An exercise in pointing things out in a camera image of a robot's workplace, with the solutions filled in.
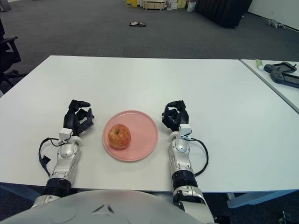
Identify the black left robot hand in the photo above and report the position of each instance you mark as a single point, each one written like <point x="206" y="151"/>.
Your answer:
<point x="69" y="118"/>

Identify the black curtain partition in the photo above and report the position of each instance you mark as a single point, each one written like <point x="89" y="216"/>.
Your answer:
<point x="223" y="12"/>

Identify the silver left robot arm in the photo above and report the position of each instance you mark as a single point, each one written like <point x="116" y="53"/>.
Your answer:
<point x="66" y="152"/>

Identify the red yellow apple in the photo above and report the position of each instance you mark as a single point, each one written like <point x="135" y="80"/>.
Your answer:
<point x="119" y="136"/>

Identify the grey robot dog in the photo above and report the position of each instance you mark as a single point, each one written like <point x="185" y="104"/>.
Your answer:
<point x="276" y="23"/>

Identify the flat black floor tray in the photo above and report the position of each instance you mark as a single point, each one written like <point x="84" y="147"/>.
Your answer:
<point x="137" y="24"/>

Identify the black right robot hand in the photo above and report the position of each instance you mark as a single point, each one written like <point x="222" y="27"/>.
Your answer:
<point x="183" y="117"/>

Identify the grey robot torso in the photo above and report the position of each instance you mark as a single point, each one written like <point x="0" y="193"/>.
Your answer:
<point x="93" y="205"/>

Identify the black office chair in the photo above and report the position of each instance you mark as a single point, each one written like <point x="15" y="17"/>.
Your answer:
<point x="7" y="56"/>

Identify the yellow box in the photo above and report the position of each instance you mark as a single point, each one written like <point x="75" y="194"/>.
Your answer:
<point x="131" y="3"/>

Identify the stacked cardboard boxes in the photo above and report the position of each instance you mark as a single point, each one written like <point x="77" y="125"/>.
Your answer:
<point x="176" y="4"/>

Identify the white bag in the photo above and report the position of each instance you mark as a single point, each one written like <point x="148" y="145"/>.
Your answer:
<point x="190" y="6"/>

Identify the pink round plate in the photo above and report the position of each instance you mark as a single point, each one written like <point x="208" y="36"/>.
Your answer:
<point x="142" y="130"/>

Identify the green white tube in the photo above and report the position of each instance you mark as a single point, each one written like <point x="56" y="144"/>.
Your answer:
<point x="259" y="64"/>

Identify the black handheld controller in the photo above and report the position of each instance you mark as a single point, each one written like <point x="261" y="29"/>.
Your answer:
<point x="281" y="67"/>
<point x="286" y="79"/>

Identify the wooden pallet crate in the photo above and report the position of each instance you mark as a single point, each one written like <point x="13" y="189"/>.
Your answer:
<point x="154" y="4"/>

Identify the blue grey table frame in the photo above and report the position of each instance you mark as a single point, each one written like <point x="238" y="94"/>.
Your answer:
<point x="18" y="189"/>

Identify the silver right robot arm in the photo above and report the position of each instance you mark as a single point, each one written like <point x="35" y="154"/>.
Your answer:
<point x="180" y="161"/>

